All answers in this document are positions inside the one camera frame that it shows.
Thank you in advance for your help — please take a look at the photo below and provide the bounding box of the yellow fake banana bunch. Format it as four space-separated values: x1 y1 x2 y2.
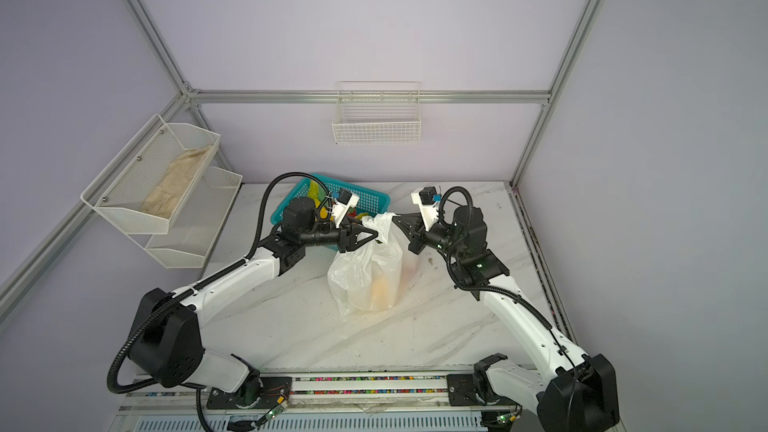
307 181 322 207

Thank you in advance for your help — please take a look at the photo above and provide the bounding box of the white lemon print plastic bag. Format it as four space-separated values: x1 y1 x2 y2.
327 212 419 316

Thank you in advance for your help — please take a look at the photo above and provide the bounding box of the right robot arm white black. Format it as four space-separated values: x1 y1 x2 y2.
393 186 621 431

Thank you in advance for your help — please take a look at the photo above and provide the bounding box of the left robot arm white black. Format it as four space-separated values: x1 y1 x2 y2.
108 189 378 401

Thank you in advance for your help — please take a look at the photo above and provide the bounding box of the lower white mesh shelf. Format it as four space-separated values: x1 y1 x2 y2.
142 166 242 269

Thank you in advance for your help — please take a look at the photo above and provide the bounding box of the white mesh shelf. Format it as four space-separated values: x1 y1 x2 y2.
142 166 242 269
80 114 220 235

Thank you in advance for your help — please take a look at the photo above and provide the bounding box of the beige cloth in shelf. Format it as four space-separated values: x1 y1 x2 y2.
140 146 211 219

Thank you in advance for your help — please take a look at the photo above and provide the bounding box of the upper white mesh shelf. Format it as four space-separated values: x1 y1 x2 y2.
80 114 220 235

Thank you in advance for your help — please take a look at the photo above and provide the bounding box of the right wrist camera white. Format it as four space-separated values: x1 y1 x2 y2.
411 189 440 231

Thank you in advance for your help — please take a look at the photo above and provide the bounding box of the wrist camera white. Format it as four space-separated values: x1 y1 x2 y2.
411 189 440 231
331 191 360 228

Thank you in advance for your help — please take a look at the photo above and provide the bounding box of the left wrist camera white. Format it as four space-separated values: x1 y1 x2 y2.
331 191 360 228

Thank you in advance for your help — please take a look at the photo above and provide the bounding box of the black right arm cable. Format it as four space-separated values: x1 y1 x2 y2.
437 185 577 373

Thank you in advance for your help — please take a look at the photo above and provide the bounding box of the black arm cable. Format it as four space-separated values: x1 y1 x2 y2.
437 185 577 373
106 171 332 395

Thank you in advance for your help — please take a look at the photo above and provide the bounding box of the white wire wall basket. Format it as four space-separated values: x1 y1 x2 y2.
332 81 422 146

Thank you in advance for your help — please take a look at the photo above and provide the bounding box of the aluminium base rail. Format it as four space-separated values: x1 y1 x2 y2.
110 370 543 431

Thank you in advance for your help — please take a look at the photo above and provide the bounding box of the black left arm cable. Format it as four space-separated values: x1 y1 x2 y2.
106 171 332 395

